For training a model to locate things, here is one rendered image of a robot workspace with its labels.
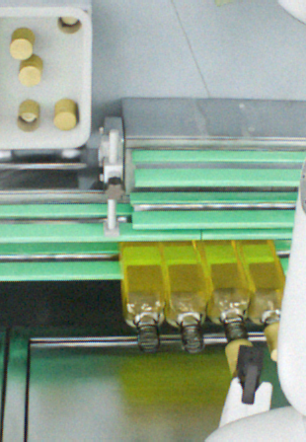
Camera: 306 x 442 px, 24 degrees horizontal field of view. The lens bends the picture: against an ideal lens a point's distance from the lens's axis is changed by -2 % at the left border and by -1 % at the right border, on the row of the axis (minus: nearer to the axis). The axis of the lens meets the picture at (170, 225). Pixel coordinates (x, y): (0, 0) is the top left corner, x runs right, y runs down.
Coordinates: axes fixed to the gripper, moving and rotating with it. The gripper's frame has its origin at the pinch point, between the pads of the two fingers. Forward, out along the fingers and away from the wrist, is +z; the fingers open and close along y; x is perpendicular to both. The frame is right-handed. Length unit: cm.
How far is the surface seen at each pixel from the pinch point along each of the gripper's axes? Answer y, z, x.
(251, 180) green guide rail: 13.5, 22.6, 3.5
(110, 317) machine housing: -17.0, 21.6, 21.8
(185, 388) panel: -13.2, 6.3, 7.4
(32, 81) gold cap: 20, 29, 37
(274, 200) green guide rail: 6.3, 29.3, -0.9
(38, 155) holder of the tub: 5.3, 32.0, 37.1
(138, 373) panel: -13.3, 7.6, 14.5
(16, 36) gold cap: 27, 30, 40
